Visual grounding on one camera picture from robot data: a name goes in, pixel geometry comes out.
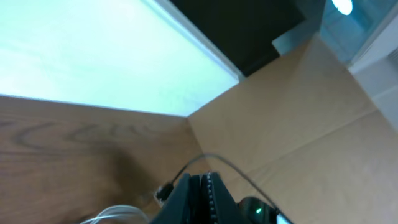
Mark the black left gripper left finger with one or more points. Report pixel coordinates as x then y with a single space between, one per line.
183 205

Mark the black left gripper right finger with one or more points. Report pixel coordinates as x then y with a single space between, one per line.
222 207

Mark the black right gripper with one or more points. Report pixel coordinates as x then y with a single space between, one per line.
259 212

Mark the wooden side panel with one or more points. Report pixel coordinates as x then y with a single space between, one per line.
308 135

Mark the ceiling lamp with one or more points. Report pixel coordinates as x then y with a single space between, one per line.
345 7

